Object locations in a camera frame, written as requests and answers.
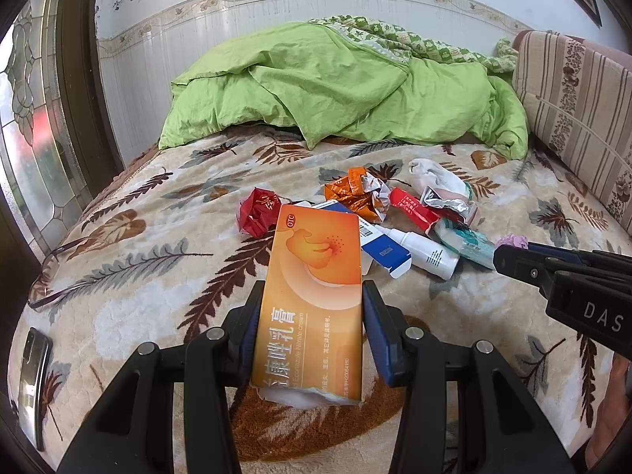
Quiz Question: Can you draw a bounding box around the teal tissue pack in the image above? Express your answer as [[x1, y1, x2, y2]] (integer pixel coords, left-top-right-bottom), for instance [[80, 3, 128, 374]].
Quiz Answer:
[[433, 217, 496, 270]]

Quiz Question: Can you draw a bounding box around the orange cream box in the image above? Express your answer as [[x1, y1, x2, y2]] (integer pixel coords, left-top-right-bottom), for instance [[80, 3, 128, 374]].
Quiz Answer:
[[251, 219, 363, 409]]

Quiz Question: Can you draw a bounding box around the small white blue box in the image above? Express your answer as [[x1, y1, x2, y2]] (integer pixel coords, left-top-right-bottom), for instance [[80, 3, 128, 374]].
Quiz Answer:
[[278, 202, 411, 286]]

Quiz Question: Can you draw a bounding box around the white plastic bottle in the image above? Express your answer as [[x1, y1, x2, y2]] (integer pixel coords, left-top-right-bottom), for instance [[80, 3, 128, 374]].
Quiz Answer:
[[376, 225, 459, 280]]

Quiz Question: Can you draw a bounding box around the silver foil wrapper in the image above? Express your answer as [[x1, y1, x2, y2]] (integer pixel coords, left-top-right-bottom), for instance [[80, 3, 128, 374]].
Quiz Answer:
[[420, 187, 478, 226]]

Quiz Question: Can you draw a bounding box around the red wrapper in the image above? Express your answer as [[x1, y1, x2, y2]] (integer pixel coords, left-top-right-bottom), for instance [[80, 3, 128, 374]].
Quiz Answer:
[[237, 187, 282, 239]]

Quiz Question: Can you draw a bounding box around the red torn carton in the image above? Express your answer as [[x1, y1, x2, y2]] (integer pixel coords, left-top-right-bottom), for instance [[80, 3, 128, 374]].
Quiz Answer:
[[389, 188, 442, 234]]

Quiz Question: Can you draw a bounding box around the right hand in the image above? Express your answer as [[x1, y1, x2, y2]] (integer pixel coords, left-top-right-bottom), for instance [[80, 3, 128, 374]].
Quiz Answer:
[[585, 354, 630, 468]]

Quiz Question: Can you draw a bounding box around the orange foil wrapper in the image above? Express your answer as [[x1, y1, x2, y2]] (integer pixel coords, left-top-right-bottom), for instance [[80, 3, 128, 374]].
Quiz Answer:
[[324, 167, 391, 224]]

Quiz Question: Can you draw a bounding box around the white crumpled sock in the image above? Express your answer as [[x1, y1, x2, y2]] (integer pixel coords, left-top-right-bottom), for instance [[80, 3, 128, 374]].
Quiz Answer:
[[408, 158, 472, 201]]

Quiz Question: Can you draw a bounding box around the striped floral headboard cushion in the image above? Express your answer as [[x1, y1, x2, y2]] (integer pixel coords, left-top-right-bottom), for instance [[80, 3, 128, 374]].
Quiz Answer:
[[512, 31, 631, 231]]

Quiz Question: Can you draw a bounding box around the green quilt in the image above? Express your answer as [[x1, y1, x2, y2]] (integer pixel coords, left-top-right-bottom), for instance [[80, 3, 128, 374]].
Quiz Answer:
[[158, 15, 528, 160]]

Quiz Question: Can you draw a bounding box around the stained glass door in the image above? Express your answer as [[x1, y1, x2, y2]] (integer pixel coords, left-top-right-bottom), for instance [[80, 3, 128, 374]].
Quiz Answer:
[[1, 0, 92, 260]]

